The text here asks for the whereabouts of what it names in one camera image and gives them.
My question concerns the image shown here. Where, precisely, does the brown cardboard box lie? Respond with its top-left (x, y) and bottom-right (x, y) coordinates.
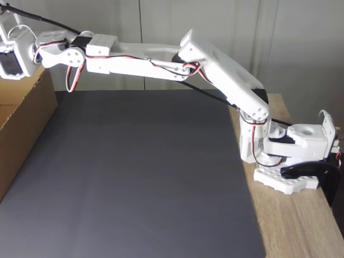
top-left (0, 64), bottom-right (59, 202)

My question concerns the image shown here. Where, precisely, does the dark grey table mat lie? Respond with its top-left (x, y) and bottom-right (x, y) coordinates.
top-left (0, 89), bottom-right (267, 258)

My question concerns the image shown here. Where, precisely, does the black table clamp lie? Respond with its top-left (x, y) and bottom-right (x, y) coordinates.
top-left (279, 160), bottom-right (342, 208)

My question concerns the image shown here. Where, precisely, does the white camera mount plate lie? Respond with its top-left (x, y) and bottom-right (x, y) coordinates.
top-left (0, 12), bottom-right (22, 46)

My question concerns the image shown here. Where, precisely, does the black camera cable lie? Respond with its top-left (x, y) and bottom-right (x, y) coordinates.
top-left (0, 4), bottom-right (294, 126)

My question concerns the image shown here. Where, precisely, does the red white black servo wire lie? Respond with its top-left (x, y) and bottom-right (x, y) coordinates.
top-left (240, 107), bottom-right (284, 167)
top-left (65, 60), bottom-right (87, 94)

